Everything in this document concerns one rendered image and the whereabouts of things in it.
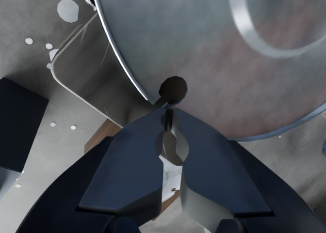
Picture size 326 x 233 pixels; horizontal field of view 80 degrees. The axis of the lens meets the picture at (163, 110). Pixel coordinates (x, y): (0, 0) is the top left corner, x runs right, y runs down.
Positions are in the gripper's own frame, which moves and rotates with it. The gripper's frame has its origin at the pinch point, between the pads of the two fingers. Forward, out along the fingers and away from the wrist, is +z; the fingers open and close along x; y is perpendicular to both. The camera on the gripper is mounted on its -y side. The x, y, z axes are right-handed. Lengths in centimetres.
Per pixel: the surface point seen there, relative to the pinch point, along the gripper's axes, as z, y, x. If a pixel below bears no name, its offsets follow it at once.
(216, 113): 2.8, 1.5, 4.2
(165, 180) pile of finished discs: 47, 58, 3
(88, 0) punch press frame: 57, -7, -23
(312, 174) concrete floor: 141, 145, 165
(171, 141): 1.8, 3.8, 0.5
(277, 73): 4.6, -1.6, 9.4
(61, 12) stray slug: 11.7, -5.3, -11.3
